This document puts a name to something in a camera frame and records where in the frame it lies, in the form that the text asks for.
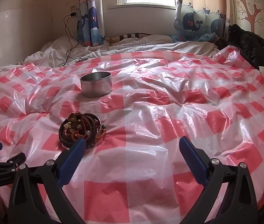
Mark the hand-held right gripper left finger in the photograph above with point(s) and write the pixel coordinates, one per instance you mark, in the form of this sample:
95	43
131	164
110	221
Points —
74	155

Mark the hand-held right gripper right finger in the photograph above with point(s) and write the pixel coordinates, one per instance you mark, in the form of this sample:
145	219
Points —
192	158

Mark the round metal tin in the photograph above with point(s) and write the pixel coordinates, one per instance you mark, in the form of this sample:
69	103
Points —
95	85

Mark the red checked plastic sheet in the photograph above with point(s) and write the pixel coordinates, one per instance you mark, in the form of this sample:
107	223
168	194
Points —
160	112

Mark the white striped duvet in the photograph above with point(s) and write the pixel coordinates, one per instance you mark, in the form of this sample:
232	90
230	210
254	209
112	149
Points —
132	45

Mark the black jacket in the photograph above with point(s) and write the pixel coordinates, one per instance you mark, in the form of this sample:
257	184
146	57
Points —
246	42

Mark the striped pillow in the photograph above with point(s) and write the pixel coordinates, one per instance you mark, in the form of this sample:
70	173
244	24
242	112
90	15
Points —
127	36

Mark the whale print curtain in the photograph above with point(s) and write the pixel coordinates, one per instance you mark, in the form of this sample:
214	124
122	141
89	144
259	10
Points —
192	21
90	16

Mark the wall charger plug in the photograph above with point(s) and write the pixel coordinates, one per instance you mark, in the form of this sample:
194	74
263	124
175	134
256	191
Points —
73	11

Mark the tree wall sticker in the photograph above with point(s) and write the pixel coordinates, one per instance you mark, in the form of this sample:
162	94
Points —
251	9

